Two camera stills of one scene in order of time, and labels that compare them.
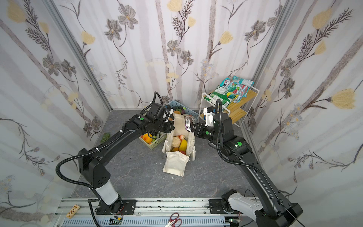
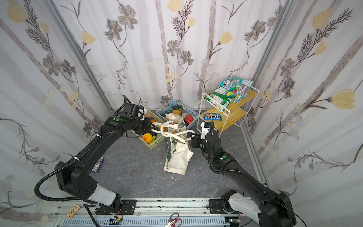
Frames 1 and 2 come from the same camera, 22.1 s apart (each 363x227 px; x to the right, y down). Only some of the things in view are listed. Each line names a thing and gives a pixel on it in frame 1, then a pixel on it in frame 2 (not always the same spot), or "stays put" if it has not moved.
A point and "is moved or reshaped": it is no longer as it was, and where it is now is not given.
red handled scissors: (174, 221) stays put
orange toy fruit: (146, 138) stays put
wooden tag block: (73, 211) stays put
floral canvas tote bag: (175, 163) is moved or reshaped
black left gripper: (166, 126) to (148, 125)
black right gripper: (195, 130) to (195, 141)
